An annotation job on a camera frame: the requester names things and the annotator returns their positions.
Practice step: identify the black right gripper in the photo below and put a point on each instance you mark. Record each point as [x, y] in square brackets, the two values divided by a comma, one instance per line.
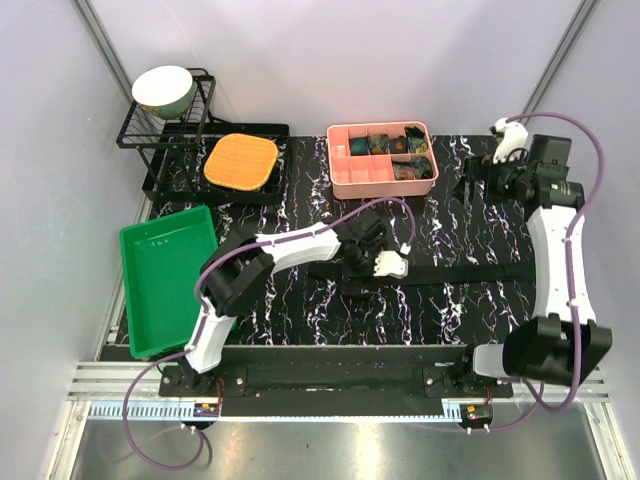
[482, 168]

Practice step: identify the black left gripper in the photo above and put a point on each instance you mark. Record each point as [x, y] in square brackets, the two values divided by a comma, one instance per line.
[351, 282]

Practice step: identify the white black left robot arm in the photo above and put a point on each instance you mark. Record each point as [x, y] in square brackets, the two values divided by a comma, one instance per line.
[236, 275]

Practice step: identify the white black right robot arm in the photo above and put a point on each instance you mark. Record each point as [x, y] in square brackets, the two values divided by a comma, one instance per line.
[561, 344]

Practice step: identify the rolled colourful large tie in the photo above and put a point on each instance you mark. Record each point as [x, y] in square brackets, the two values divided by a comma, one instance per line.
[412, 168]

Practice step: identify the rolled black green tie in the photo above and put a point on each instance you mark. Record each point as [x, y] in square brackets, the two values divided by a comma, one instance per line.
[417, 139]

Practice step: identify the rolled orange dark tie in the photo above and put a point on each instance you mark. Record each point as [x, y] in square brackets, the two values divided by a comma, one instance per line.
[398, 145]

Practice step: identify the black marbled table mat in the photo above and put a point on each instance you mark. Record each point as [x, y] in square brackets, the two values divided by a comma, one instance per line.
[300, 310]

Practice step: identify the rolled green patterned tie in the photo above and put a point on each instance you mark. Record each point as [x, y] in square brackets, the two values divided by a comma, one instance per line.
[378, 144]

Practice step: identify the pink divided organizer box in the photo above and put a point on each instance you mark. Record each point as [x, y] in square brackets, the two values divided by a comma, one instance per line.
[371, 176]

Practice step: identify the rolled dark teal tie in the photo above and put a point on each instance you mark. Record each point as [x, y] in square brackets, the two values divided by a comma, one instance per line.
[359, 146]

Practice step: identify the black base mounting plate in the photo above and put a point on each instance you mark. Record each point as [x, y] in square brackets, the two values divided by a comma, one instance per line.
[425, 370]

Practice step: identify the orange woven square mat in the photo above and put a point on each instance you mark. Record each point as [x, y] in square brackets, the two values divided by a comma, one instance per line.
[241, 162]

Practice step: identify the green plastic tray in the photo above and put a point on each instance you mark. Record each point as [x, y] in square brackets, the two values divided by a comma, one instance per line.
[161, 261]

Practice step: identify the white green ceramic bowl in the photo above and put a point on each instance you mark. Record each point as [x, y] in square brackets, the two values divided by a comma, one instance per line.
[166, 92]

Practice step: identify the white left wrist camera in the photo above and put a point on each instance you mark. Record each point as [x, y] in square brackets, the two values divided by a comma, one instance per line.
[390, 264]

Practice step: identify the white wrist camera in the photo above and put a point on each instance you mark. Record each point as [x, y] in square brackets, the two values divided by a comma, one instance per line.
[390, 264]
[511, 135]

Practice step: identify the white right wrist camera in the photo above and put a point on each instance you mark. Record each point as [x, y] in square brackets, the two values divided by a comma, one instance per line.
[511, 135]

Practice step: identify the black wire dish rack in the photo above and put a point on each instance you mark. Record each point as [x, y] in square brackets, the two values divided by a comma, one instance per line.
[175, 151]

